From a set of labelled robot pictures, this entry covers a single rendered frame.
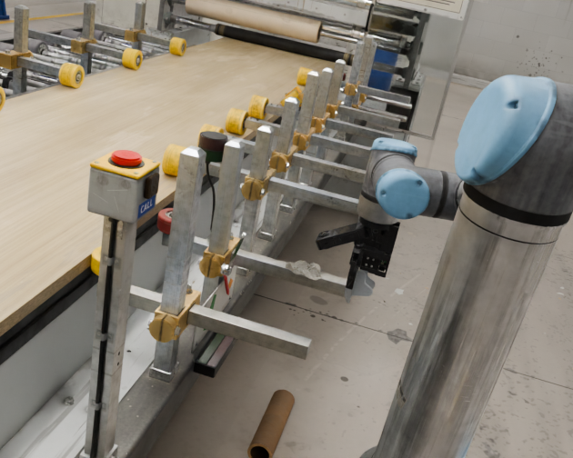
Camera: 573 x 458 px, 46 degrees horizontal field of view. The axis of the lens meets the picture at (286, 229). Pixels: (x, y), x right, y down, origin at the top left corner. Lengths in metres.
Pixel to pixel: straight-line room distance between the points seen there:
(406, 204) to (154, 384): 0.59
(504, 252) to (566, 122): 0.14
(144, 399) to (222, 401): 1.16
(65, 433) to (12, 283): 0.31
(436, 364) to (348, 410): 1.76
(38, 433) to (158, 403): 0.22
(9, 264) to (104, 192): 0.44
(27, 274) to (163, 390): 0.33
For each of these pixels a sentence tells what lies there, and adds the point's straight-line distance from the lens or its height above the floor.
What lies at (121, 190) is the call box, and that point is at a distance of 0.90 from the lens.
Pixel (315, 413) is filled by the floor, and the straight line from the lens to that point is 2.51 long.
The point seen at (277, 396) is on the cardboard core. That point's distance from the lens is 2.41.
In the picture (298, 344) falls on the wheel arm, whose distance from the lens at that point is 1.29.
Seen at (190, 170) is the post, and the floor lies 1.14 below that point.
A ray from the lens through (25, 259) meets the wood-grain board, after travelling 1.34.
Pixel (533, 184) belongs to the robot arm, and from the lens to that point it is 0.71.
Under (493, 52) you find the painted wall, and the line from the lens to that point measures 10.20.
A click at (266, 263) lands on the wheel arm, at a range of 1.51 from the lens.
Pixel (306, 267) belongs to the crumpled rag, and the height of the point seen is 0.87.
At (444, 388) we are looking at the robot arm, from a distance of 0.83.
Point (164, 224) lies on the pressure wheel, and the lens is 1.54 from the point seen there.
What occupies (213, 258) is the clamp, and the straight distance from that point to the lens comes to 1.47.
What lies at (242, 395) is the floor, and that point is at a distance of 2.51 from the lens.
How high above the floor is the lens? 1.54
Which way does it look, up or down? 24 degrees down
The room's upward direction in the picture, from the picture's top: 12 degrees clockwise
